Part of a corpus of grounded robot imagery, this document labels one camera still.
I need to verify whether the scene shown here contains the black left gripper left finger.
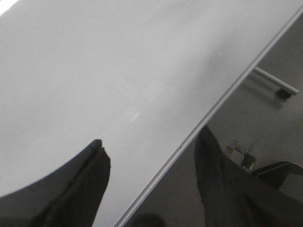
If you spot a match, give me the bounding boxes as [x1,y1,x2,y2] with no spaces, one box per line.
[0,140,111,227]

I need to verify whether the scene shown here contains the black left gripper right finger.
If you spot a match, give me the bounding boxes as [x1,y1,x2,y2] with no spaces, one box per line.
[194,126,303,227]

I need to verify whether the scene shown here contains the white whiteboard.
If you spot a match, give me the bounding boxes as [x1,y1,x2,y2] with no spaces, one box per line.
[0,0,303,227]

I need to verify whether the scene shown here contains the black chair base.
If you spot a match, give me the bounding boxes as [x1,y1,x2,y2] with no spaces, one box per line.
[251,161,303,190]

